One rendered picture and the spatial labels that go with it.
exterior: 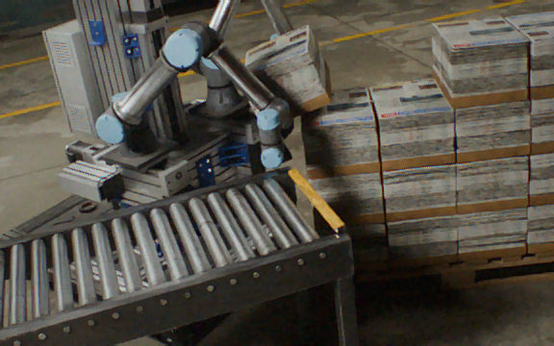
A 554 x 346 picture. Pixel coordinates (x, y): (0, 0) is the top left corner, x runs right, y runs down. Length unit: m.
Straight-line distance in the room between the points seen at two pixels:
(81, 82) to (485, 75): 1.62
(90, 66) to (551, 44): 1.81
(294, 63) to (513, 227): 1.12
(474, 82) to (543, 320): 0.99
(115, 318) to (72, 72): 1.41
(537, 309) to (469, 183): 0.59
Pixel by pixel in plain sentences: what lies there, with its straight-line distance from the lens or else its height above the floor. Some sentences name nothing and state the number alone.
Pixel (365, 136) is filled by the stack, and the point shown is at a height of 0.76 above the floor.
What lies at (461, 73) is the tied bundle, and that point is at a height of 0.97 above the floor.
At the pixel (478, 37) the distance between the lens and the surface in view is 2.80.
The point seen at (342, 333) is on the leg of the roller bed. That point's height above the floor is 0.48.
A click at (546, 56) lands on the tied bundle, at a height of 1.00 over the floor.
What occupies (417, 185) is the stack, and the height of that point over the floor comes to 0.53.
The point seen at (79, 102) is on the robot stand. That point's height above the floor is 0.93.
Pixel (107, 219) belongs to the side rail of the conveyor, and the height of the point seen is 0.80.
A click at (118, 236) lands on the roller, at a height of 0.80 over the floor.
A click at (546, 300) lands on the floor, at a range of 3.13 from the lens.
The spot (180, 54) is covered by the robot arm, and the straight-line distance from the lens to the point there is 2.36.
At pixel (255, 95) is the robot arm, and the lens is 2.51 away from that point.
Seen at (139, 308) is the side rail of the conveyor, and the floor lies 0.78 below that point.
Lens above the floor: 1.87
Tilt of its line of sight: 26 degrees down
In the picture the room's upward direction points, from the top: 8 degrees counter-clockwise
